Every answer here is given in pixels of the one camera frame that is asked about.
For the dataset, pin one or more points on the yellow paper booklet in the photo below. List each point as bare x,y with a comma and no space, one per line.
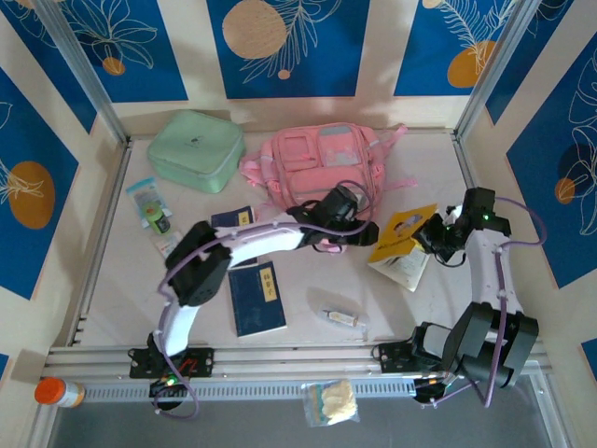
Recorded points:
396,238

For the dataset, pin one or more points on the pink student backpack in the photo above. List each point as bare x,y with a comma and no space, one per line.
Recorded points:
317,182

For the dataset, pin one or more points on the small clear tube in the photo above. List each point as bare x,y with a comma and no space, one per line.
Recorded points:
342,318

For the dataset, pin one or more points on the blue book three-character yellow label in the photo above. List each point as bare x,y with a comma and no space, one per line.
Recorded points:
228,218

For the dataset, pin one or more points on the blue book white title label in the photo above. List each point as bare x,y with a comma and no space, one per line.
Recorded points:
254,308

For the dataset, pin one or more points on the clear ruler set pouch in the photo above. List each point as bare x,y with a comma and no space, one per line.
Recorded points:
167,245

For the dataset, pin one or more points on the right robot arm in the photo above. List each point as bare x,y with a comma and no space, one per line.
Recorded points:
494,280

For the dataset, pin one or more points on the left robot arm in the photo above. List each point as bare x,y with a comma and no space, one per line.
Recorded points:
200,266

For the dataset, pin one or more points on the clear bag of white pieces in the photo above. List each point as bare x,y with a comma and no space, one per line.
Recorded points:
333,401

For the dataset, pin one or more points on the green toy blister pack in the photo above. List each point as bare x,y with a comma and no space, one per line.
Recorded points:
142,191

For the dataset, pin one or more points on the black controller board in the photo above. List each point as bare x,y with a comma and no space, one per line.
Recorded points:
158,388
422,392

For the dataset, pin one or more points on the mint green zip pouch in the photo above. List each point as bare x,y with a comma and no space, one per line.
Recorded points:
196,149

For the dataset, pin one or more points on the small green stationery item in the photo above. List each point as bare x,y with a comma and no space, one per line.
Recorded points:
158,223

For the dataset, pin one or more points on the orange-lid bottle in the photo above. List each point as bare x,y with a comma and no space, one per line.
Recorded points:
58,393

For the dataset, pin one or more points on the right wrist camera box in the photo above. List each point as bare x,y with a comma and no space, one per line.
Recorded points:
453,212

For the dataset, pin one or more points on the aluminium side rail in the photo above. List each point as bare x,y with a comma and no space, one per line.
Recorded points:
104,233
466,163

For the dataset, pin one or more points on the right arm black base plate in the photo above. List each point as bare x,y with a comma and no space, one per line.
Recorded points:
389,357

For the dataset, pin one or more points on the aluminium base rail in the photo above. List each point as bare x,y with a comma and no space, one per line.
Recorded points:
289,357

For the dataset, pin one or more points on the aluminium frame post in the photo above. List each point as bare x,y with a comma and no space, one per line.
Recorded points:
82,65
496,65

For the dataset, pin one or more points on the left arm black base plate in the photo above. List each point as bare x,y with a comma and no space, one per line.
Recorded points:
200,361

